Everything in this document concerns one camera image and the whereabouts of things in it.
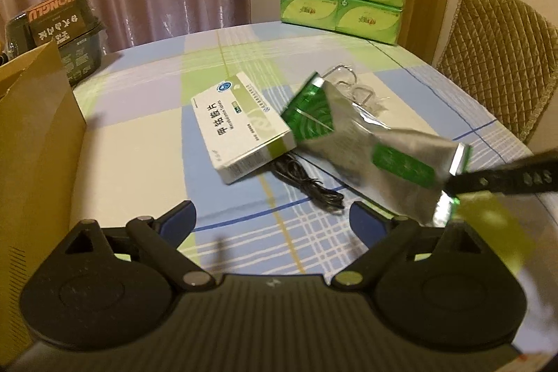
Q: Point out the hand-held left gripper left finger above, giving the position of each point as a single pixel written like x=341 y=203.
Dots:
x=178 y=220

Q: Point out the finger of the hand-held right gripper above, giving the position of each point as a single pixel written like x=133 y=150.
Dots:
x=501 y=180

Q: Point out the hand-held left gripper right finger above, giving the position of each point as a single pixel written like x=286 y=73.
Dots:
x=369 y=224

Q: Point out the silver foil pouch green print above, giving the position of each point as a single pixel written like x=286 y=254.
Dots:
x=348 y=145

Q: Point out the large cardboard box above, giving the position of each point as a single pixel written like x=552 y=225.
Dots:
x=39 y=158

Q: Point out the white medicine box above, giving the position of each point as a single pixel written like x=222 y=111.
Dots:
x=239 y=123

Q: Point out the clear plastic bag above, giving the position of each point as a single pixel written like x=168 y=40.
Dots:
x=344 y=68

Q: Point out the dark green labelled box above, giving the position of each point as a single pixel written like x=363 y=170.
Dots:
x=61 y=27

